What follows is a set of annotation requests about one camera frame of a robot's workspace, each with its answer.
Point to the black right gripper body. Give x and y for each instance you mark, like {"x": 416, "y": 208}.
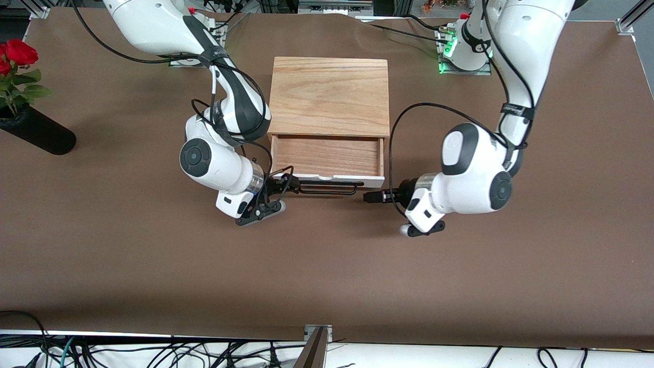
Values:
{"x": 274, "y": 186}

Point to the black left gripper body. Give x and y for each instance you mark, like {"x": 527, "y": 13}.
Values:
{"x": 407, "y": 189}

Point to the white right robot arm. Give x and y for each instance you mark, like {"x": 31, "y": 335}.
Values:
{"x": 214, "y": 163}

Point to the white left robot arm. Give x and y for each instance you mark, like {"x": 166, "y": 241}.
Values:
{"x": 470, "y": 189}

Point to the light wooden drawer cabinet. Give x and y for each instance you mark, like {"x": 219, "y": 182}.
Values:
{"x": 327, "y": 97}

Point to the brown table cover sheet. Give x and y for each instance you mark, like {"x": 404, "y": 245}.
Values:
{"x": 327, "y": 266}

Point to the grey equipment box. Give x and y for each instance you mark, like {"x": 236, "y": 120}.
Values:
{"x": 334, "y": 6}

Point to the red rose bouquet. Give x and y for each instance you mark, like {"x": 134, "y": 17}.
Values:
{"x": 20, "y": 51}

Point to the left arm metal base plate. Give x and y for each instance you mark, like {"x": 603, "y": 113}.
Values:
{"x": 462, "y": 72}

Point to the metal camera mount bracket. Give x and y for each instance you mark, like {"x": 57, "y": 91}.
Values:
{"x": 317, "y": 342}

